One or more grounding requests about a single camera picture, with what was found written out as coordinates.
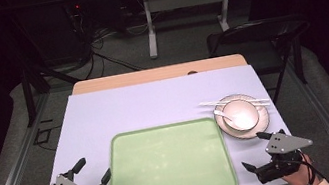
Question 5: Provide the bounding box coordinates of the bundle of floor cables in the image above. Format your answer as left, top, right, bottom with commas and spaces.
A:
62, 0, 147, 83

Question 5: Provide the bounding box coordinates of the white table mat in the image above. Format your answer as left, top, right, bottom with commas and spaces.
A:
19, 59, 301, 185

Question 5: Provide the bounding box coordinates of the white spoon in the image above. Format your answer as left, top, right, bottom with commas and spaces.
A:
212, 104, 249, 132

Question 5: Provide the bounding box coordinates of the white chopstick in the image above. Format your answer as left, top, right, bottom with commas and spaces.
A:
207, 93, 271, 116
198, 90, 270, 114

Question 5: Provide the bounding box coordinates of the wooden table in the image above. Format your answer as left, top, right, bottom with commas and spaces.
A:
68, 52, 248, 96

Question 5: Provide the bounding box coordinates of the black metal stand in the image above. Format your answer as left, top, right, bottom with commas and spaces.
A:
15, 51, 88, 129

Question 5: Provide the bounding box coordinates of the white plate with dark rim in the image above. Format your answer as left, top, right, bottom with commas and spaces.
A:
210, 89, 274, 145

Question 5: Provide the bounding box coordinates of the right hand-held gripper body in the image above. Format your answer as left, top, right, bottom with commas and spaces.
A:
248, 125, 319, 185

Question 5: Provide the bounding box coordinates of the black folding chair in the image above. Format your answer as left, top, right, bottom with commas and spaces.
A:
204, 11, 323, 114

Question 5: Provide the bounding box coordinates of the white bowl with dark rim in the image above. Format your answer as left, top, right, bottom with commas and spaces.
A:
219, 95, 263, 135

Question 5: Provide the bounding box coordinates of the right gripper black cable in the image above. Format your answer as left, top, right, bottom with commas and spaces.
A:
277, 147, 325, 185

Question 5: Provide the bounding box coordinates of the green plastic tray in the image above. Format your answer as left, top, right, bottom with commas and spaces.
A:
97, 114, 239, 185

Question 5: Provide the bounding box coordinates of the person's right hand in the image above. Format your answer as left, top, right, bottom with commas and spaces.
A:
277, 151, 326, 185

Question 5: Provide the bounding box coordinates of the black cable loop on floor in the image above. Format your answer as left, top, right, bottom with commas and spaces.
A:
29, 117, 66, 155

